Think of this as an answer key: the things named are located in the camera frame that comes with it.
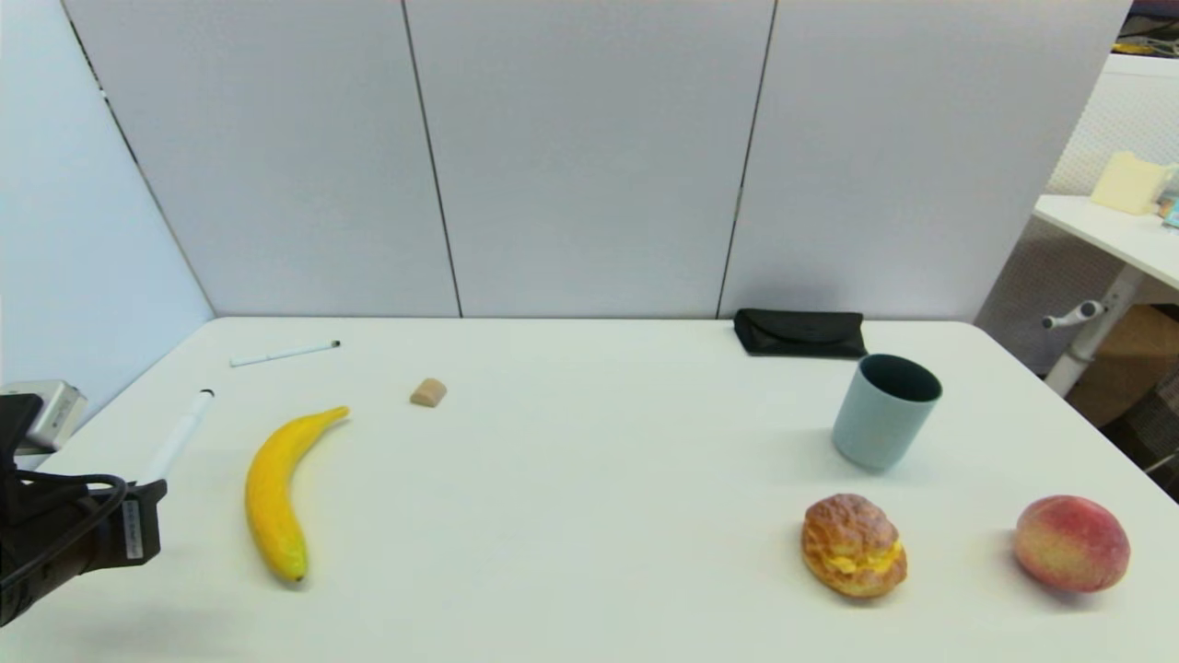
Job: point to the white perforated partition panel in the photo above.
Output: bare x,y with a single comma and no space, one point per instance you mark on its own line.
1105,120

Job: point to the brown cardboard box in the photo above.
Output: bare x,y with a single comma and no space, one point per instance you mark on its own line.
1140,354

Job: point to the pale blue cup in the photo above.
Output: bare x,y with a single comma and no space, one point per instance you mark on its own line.
877,428

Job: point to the red yellow peach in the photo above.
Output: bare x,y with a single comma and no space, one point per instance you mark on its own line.
1070,543

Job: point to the cream coloured box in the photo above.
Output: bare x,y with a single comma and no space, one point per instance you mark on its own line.
1128,184

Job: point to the white desk leg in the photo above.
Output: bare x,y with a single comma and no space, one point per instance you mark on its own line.
1091,348

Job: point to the cream puff pastry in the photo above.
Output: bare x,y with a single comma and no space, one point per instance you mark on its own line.
849,545

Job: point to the tan eraser block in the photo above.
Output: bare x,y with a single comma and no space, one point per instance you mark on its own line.
429,393

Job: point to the white marker black cap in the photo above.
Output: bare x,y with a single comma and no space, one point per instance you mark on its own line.
180,433

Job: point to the small teal object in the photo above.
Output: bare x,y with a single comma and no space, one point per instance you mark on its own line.
1173,216

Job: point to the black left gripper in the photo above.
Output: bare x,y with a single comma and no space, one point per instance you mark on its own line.
134,529

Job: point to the yellow banana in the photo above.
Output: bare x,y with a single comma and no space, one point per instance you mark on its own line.
270,497

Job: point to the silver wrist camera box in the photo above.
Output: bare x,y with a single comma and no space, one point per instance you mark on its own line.
60,410

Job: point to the white side desk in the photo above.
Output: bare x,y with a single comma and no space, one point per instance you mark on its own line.
1124,239

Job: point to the black glasses case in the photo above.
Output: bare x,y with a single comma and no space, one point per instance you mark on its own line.
799,334

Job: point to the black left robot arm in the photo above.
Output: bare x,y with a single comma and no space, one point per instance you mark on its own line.
37,552

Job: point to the thin white pen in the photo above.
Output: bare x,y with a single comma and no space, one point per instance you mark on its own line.
285,353

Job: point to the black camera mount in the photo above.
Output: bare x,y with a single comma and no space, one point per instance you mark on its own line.
18,424

